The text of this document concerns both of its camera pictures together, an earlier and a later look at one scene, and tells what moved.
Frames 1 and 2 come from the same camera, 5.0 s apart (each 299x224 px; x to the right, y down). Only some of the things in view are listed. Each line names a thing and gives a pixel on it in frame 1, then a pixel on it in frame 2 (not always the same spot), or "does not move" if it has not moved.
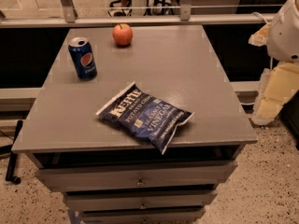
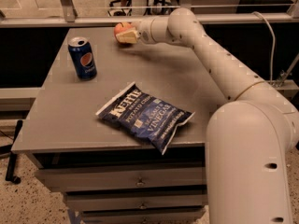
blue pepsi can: [83, 59] does not move
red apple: [122, 34] does not move
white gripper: [285, 35] -> [144, 32]
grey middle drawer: [151, 200] does not move
